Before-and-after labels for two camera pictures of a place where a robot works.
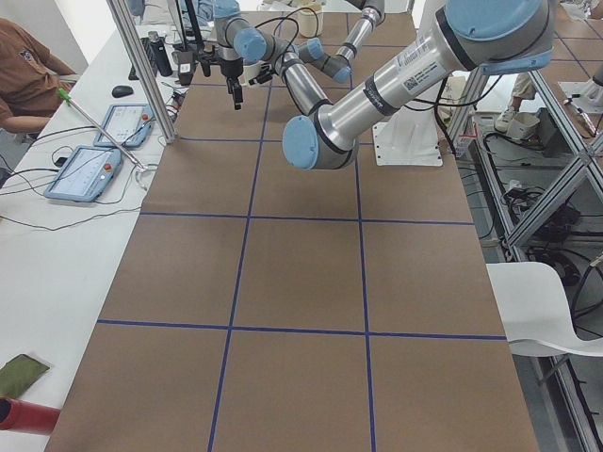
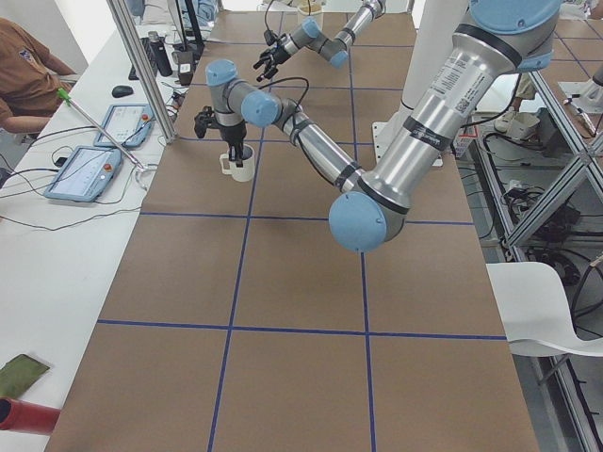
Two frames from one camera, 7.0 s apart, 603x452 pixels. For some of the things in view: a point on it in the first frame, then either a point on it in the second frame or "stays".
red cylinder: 27,416 stays
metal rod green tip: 67,100 stays
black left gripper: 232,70 → 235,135
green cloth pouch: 18,375 stays
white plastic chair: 535,312 stays
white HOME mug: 252,72 → 243,173
